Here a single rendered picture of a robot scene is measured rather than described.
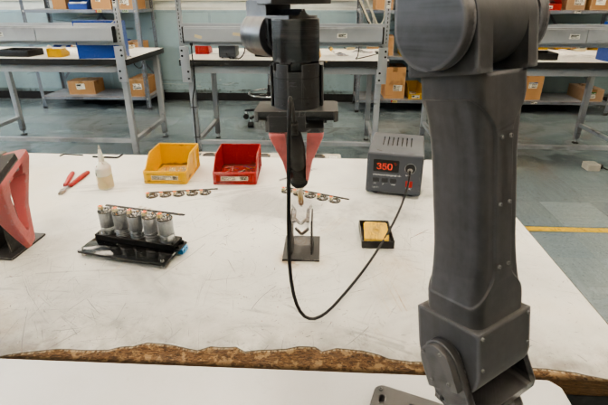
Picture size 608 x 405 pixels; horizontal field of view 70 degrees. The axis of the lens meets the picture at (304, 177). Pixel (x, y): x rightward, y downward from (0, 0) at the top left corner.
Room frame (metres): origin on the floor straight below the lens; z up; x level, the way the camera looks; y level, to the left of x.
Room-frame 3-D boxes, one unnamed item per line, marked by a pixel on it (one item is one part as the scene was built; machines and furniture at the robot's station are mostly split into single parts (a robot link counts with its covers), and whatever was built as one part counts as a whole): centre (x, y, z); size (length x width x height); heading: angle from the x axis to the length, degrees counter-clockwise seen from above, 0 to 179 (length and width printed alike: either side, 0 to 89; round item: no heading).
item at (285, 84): (0.54, 0.01, 1.04); 0.10 x 0.07 x 0.07; 87
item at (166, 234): (0.62, 0.23, 0.79); 0.02 x 0.02 x 0.05
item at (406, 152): (0.91, -0.21, 0.80); 0.15 x 0.12 x 0.10; 166
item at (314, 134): (0.54, 0.01, 0.96); 0.07 x 0.07 x 0.09; 87
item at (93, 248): (0.62, 0.29, 0.76); 0.16 x 0.07 x 0.01; 76
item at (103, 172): (0.88, 0.44, 0.80); 0.03 x 0.03 x 0.10
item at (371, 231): (0.67, -0.13, 0.76); 0.07 x 0.05 x 0.02; 178
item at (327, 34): (2.93, 0.14, 0.90); 1.30 x 0.06 x 0.12; 87
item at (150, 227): (0.63, 0.25, 0.79); 0.02 x 0.02 x 0.05
